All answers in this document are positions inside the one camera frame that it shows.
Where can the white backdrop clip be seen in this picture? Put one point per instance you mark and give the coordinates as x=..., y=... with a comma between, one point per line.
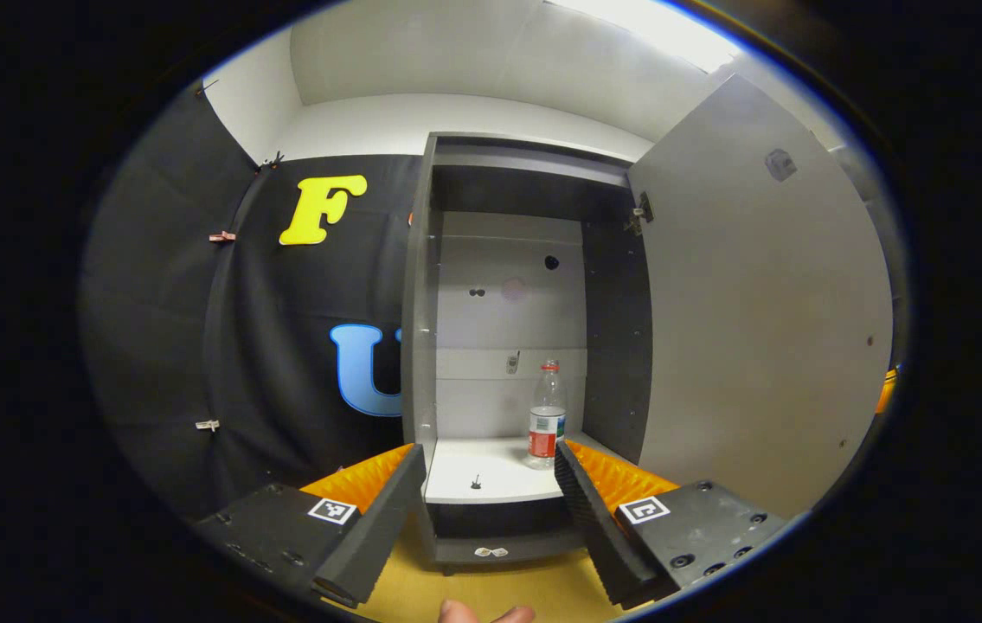
x=208, y=425

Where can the beige cabinet door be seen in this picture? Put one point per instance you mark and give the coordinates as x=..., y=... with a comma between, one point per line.
x=759, y=303

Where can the black backdrop cloth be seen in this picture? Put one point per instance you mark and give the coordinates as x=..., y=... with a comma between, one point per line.
x=266, y=346

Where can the black backdrop clip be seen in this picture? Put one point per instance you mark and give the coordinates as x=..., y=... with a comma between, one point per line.
x=272, y=160
x=207, y=86

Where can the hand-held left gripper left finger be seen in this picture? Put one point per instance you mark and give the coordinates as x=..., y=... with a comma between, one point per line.
x=378, y=528

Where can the metal door hinge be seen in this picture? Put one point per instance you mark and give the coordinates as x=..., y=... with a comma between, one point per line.
x=642, y=212

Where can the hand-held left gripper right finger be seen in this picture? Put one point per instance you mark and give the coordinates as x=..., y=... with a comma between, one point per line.
x=599, y=528

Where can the clear plastic bottle red label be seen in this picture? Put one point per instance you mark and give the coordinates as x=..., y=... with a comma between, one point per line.
x=547, y=415

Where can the red backdrop clip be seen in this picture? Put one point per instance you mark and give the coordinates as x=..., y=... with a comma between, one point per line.
x=222, y=236

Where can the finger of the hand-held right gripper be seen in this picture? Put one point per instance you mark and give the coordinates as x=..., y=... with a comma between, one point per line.
x=887, y=394

